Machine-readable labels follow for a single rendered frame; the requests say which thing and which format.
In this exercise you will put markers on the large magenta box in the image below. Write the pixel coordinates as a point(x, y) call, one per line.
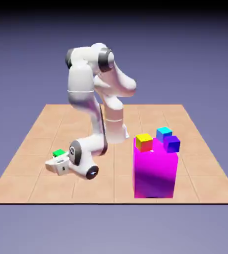
point(154, 170)

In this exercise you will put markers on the small green cube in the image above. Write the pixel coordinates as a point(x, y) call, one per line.
point(58, 152)

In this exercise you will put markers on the small purple cube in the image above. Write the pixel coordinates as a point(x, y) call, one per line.
point(172, 144)

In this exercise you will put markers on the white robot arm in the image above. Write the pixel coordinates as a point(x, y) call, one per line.
point(80, 87)

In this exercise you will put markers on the small yellow cube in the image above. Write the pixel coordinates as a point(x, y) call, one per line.
point(144, 142)

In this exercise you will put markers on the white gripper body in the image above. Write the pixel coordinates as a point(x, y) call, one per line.
point(51, 164)

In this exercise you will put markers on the small cyan cube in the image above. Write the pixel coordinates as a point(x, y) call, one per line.
point(162, 132)

